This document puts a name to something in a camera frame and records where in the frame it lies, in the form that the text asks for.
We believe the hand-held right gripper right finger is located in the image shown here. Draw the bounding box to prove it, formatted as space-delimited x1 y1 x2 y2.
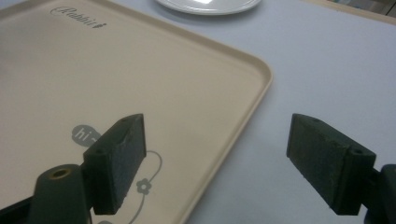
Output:
286 113 396 224

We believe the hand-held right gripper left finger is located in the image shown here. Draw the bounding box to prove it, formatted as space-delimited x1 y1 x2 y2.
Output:
26 113 148 224

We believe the beige plastic tray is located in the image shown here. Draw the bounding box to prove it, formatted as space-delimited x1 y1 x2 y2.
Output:
0 0 274 224

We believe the white plate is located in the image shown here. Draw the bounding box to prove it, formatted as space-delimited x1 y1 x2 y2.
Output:
154 0 263 16

